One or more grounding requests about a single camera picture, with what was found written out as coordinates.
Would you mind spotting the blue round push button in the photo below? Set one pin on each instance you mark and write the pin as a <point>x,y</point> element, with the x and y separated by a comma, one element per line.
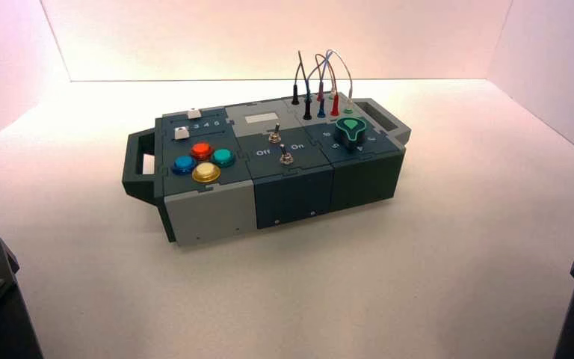
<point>184,164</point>

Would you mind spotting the green round push button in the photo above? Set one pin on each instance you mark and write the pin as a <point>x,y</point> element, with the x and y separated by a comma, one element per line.
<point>223,157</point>

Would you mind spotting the yellow round push button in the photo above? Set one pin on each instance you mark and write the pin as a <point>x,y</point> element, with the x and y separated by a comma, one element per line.
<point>206,173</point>

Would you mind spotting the red round push button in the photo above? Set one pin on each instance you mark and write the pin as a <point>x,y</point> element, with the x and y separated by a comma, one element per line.
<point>201,150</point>

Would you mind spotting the dark teal grey control box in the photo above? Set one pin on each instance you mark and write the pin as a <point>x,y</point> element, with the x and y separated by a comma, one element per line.
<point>287,191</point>

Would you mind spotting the green black rotary knob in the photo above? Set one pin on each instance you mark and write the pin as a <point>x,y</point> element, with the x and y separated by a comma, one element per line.
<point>350,133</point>

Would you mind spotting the green banana plug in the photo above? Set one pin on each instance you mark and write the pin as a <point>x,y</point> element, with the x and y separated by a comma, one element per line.
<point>348,110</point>

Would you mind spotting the white slider knob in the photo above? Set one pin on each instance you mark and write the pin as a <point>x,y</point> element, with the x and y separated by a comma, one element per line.
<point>182,133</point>
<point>194,113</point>

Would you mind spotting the metal toggle switch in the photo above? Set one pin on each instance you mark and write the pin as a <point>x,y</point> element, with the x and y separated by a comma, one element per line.
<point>274,134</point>
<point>285,157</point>

